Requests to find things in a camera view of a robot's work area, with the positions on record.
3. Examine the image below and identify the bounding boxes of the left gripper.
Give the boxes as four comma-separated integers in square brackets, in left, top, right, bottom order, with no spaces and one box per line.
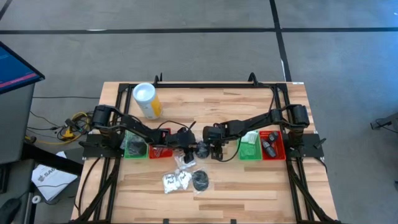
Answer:
[169,121,197,164]

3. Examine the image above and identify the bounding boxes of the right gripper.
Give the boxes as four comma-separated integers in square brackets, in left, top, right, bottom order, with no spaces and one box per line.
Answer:
[203,123,224,161]

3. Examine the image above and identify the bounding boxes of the red plastic basket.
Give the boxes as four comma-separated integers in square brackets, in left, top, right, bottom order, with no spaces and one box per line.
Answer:
[259,129,286,161]
[148,127,174,159]

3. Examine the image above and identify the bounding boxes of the green plastic basket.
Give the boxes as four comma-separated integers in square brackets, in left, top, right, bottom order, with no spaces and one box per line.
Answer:
[236,129,263,162]
[123,129,150,160]

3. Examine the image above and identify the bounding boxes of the white and yellow canister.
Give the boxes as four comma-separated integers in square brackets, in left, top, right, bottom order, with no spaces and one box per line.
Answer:
[132,82,163,121]

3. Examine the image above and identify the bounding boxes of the white printed paper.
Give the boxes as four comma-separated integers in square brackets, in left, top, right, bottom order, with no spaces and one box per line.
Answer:
[30,151,78,202]

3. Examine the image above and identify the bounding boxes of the grey stand leg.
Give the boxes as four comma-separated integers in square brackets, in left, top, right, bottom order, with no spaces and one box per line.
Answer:
[369,111,398,135]

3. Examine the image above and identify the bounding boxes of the monitor with blue screen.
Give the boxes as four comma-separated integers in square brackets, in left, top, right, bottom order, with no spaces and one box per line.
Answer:
[0,41,46,95]

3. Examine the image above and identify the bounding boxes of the black aluminium rig frame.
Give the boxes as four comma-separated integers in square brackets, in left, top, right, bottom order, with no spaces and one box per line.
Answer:
[70,72,340,224]

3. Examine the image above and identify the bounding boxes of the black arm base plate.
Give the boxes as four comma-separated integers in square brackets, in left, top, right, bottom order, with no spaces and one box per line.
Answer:
[81,133,126,159]
[285,133,327,159]

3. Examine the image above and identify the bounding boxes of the yellow cable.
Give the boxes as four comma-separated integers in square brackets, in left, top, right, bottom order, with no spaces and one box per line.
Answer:
[24,111,93,146]

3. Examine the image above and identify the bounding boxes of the black floor cable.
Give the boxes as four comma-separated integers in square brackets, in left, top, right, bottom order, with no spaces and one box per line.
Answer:
[32,95,101,100]

